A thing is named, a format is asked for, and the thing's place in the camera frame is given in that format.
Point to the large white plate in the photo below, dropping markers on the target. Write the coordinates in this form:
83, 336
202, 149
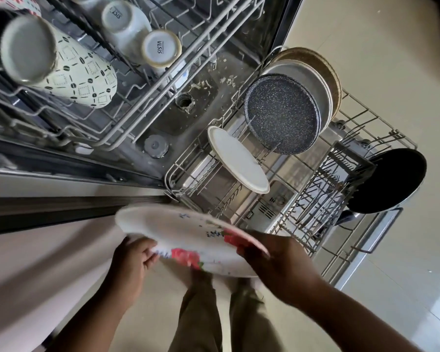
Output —
315, 84

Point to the person's right hand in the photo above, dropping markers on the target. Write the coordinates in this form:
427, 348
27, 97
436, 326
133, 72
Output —
282, 267

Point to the pink base cabinet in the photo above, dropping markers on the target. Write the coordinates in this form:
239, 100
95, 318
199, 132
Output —
29, 271

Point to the cream diamond pattern mug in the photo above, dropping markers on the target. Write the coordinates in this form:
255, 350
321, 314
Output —
77, 76

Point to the person's khaki trousers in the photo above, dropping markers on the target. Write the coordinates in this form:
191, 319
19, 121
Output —
198, 318

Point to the red flower print mug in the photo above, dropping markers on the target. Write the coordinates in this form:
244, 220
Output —
22, 3

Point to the person's left forearm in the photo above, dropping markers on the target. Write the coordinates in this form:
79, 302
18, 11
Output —
88, 326

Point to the black frying pan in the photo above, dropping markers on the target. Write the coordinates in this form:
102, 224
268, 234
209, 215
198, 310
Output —
392, 183

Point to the person's left hand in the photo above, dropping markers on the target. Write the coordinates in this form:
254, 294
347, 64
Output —
130, 267

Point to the person's right forearm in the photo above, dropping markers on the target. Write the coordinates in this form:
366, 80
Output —
352, 326

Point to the white pink flower plate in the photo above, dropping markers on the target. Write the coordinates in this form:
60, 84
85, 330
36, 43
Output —
168, 227

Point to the beige speckled round plate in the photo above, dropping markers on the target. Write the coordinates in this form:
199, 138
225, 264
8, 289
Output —
330, 76

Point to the silver dishwasher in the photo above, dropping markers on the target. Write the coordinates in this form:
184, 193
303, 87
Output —
22, 179

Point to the plain beige small plate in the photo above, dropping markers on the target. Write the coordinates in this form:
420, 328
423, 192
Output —
238, 161

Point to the grey speckled steel plate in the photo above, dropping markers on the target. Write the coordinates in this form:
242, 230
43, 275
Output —
282, 113

